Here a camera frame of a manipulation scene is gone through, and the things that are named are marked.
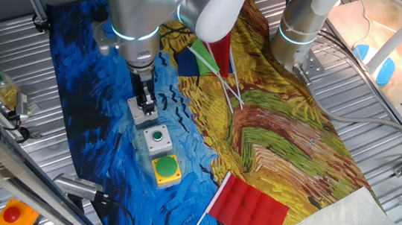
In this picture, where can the yellow box green mushroom button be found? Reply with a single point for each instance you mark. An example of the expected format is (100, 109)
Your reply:
(166, 167)

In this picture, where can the grey box red button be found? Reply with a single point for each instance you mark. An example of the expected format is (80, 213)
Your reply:
(133, 111)

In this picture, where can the aluminium frame bar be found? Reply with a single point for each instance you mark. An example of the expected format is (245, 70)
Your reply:
(0, 170)

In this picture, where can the white blue stand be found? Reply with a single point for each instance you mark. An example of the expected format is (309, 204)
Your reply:
(396, 39)

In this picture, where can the orange emergency stop box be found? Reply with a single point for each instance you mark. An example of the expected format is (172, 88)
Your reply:
(12, 214)

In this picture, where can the painted blue yellow cloth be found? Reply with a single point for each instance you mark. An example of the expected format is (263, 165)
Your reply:
(276, 143)

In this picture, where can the large red flag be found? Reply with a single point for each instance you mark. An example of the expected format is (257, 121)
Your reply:
(250, 211)

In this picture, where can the small red flag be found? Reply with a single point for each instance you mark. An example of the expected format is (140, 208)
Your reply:
(223, 56)

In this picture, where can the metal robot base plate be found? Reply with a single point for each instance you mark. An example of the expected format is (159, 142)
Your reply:
(313, 62)

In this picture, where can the black pole clamp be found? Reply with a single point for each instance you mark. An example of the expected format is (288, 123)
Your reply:
(41, 24)

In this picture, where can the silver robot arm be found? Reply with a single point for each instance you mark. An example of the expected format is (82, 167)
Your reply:
(133, 8)

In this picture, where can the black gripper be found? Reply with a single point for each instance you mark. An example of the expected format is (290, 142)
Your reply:
(143, 87)

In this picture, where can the grey box small green button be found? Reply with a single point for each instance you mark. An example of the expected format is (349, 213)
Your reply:
(162, 145)

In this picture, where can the light wooden board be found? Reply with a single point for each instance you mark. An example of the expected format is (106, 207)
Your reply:
(349, 19)

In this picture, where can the small green flag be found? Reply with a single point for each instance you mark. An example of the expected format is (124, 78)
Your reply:
(204, 62)

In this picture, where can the small silver camera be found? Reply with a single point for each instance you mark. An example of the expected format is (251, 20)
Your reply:
(21, 106)

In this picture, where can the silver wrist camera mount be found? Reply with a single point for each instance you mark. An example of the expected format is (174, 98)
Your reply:
(102, 38)

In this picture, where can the silver ribbed camera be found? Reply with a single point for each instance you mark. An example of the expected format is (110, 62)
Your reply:
(77, 186)

